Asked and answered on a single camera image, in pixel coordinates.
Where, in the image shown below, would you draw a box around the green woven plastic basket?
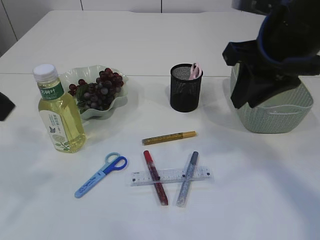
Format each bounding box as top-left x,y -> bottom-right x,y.
229,62 -> 314,134

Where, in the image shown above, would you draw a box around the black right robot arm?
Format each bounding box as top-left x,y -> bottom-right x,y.
222,0 -> 320,109

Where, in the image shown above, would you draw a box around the green wavy glass plate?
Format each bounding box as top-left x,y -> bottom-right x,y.
60,65 -> 129,120

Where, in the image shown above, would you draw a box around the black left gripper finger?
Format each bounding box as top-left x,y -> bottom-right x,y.
0,92 -> 16,122

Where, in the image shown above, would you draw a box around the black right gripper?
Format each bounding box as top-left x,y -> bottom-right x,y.
222,40 -> 320,109

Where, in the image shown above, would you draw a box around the red glitter marker pen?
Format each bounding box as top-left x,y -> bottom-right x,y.
143,150 -> 169,206

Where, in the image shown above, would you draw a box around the black mesh pen holder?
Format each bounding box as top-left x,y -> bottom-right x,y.
169,63 -> 203,113

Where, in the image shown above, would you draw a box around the pink capped scissors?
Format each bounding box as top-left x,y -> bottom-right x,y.
188,62 -> 203,80

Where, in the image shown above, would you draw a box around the silver glitter marker pen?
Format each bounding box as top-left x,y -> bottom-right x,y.
176,151 -> 199,208

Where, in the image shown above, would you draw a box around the purple artificial grape bunch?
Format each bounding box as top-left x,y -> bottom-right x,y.
68,67 -> 125,114

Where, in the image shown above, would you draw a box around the clear plastic ruler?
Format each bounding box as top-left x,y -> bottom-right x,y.
129,166 -> 213,187

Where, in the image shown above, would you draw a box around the gold glitter marker pen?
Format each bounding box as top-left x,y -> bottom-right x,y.
141,131 -> 197,146

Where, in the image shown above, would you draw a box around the yellow tea bottle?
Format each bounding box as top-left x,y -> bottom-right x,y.
32,64 -> 86,153

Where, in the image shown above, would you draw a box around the blue capped scissors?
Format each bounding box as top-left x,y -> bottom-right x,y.
74,152 -> 128,199

